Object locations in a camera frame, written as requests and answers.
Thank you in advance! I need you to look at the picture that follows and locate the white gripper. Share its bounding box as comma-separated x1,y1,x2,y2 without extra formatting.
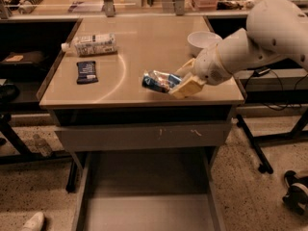
168,44,232,99

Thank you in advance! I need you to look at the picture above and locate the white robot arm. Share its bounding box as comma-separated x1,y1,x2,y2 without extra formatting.
169,0,308,99

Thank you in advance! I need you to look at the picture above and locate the open grey middle drawer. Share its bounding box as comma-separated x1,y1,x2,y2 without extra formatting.
71,148,227,231

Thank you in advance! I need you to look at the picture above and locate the white ceramic bowl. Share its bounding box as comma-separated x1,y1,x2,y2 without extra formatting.
187,31,221,57

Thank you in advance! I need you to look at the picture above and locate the black power adapter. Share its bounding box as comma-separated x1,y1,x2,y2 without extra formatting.
252,66,270,77

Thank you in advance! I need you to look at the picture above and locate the grey desk with drawers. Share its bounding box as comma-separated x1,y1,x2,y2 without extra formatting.
36,15,248,193

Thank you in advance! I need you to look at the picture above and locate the white plastic bottle lying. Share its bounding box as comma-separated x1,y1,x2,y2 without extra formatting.
61,33,117,57

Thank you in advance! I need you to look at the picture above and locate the dark blue snack packet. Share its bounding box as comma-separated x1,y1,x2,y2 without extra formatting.
77,61,98,85

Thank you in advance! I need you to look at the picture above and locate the black white wheel base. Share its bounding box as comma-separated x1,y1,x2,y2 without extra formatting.
283,170,308,215

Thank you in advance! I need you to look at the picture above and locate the clear water bottle on floor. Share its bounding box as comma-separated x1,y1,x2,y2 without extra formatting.
33,134,53,157

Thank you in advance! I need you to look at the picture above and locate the white shoe on floor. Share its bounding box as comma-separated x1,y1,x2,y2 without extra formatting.
20,212,45,231

